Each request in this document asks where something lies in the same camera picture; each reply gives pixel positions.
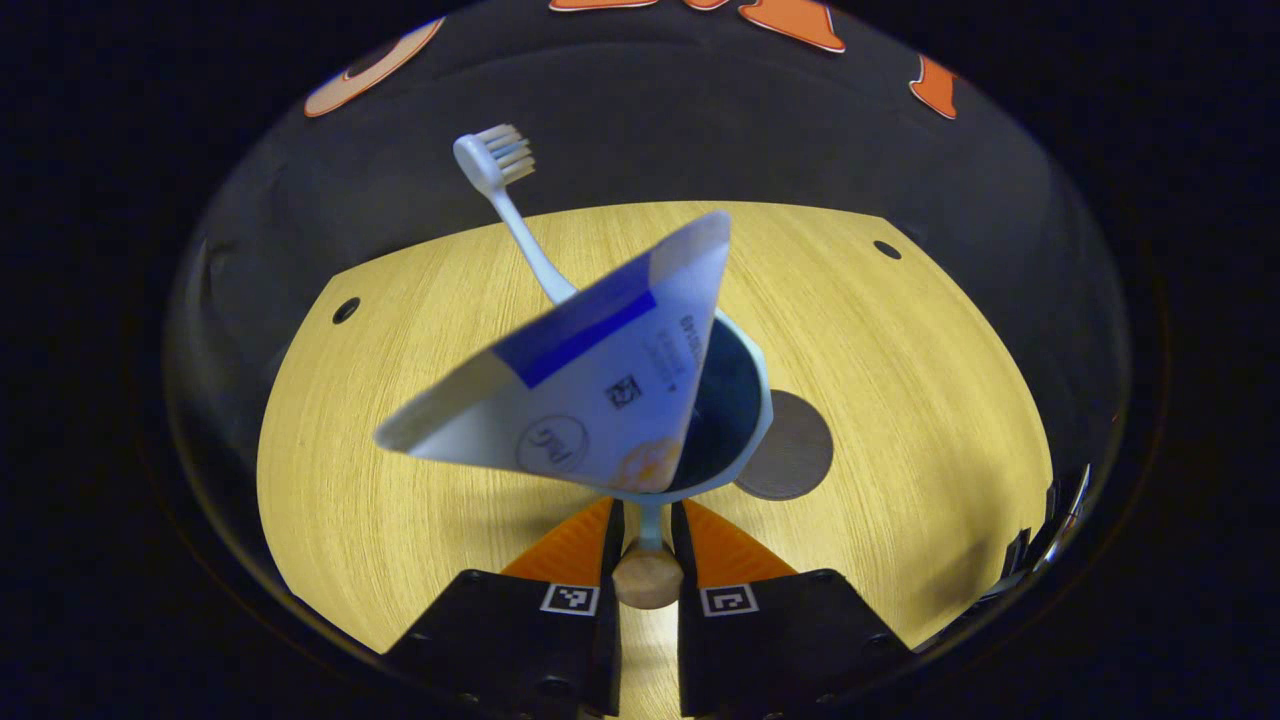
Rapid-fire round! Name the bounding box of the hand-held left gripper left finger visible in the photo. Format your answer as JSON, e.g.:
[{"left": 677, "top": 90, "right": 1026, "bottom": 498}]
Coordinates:
[{"left": 385, "top": 497, "right": 626, "bottom": 720}]

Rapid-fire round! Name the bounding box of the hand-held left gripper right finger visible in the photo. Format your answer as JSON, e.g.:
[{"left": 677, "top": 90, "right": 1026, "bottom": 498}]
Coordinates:
[{"left": 670, "top": 499, "right": 913, "bottom": 720}]

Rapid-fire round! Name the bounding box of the dark brown round coaster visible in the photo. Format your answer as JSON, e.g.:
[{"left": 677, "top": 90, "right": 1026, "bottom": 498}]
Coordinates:
[{"left": 735, "top": 390, "right": 834, "bottom": 501}]

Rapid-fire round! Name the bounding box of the blue cup with wooden handle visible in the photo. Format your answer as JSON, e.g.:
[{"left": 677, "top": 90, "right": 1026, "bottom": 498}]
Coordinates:
[{"left": 598, "top": 310, "right": 774, "bottom": 611}]

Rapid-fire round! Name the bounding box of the white toothpaste tube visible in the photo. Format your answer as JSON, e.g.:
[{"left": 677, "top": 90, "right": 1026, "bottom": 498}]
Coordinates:
[{"left": 373, "top": 210, "right": 733, "bottom": 494}]

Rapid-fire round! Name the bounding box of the white toothbrush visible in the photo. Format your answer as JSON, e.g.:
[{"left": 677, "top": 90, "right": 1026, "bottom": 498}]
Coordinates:
[{"left": 453, "top": 124, "right": 579, "bottom": 306}]

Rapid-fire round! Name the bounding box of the wooden desktop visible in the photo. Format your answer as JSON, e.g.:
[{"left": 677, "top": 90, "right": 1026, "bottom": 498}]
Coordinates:
[{"left": 257, "top": 200, "right": 1053, "bottom": 720}]

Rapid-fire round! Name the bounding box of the black backdrop cloth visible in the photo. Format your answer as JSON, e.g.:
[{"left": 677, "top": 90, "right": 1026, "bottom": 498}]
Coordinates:
[{"left": 165, "top": 0, "right": 1131, "bottom": 561}]

